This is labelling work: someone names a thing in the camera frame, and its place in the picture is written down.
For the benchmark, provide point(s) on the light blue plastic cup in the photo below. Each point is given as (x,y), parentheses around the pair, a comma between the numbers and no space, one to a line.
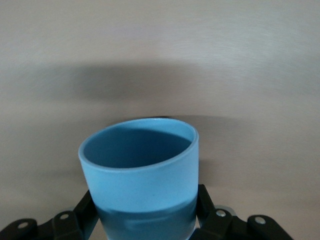
(140,185)

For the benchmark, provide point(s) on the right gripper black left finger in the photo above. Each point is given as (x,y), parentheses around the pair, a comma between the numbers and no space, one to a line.
(62,227)

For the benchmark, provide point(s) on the brown table cover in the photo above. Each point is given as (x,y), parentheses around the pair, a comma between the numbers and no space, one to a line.
(160,50)

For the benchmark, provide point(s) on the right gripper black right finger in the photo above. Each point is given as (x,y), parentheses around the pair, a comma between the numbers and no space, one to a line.
(220,227)

